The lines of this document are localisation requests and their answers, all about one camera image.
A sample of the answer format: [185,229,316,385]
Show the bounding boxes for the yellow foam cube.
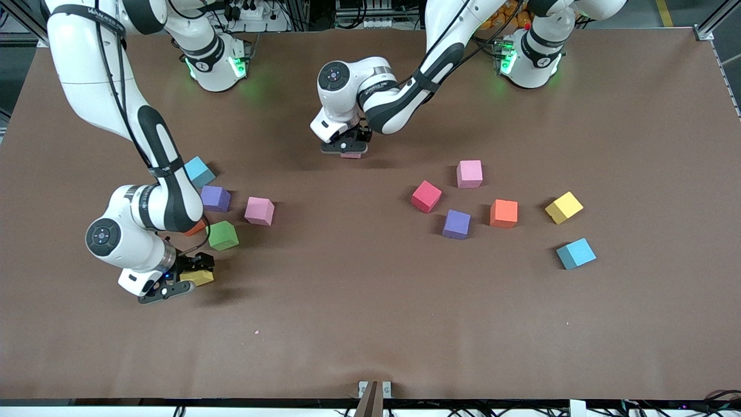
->
[179,268,215,287]
[544,191,584,225]

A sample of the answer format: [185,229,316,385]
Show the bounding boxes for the purple foam cube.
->
[442,209,472,240]
[201,185,232,213]

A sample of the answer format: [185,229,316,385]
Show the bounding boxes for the light blue foam cube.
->
[556,237,597,270]
[185,156,216,189]

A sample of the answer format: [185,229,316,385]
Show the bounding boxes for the green foam cube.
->
[206,220,240,251]

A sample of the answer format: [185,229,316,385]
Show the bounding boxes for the red foam cube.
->
[411,180,443,214]

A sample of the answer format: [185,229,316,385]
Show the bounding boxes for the metal equipment rack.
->
[336,0,426,30]

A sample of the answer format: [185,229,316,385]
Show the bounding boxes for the white power strip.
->
[229,0,264,21]

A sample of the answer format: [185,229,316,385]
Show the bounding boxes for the pile of orange objects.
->
[480,0,530,30]

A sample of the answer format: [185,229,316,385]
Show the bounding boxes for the white table frame rail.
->
[0,398,741,417]

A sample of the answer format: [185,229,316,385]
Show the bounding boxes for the brown post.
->
[353,381,386,417]

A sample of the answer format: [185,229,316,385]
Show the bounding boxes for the silver aluminium frame bar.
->
[695,0,741,41]
[0,0,50,47]

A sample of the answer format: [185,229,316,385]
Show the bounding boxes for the black cable bundle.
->
[703,389,741,413]

